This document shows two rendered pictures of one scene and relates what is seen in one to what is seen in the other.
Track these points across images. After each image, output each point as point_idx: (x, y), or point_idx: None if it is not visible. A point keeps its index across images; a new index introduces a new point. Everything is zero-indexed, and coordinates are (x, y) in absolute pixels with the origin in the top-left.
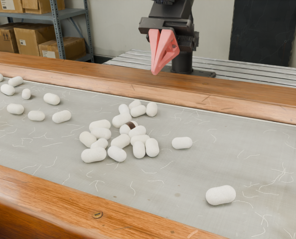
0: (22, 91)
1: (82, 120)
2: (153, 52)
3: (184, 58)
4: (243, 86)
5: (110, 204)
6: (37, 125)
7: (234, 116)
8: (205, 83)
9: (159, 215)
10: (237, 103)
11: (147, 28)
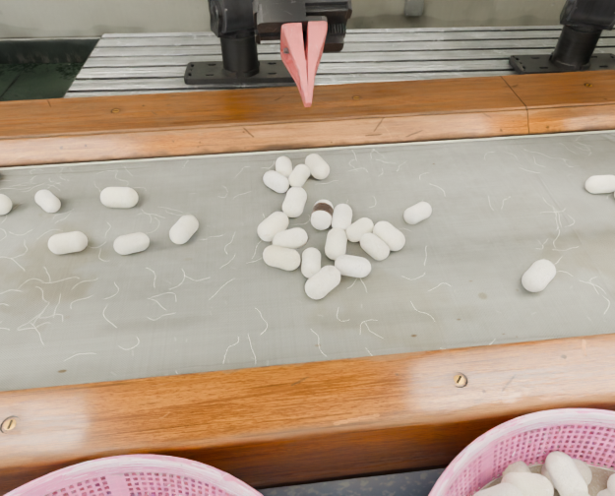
0: (35, 198)
1: (218, 222)
2: (302, 69)
3: (249, 45)
4: (409, 89)
5: (457, 356)
6: (148, 261)
7: (428, 143)
8: (356, 96)
9: (492, 336)
10: (425, 121)
11: (276, 23)
